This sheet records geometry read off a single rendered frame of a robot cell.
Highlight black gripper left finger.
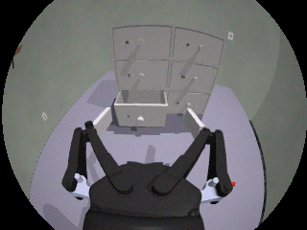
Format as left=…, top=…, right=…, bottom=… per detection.
left=61, top=107, right=133, bottom=200

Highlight grey drawer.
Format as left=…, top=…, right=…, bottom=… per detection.
left=173, top=28, right=224, bottom=66
left=167, top=90, right=209, bottom=113
left=115, top=59, right=169, bottom=89
left=114, top=90, right=168, bottom=127
left=169, top=60, right=218, bottom=92
left=113, top=26, right=172, bottom=58

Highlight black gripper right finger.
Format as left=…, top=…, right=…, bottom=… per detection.
left=153, top=108, right=233, bottom=204

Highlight small white chest of drawers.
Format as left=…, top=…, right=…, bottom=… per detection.
left=110, top=23, right=226, bottom=114

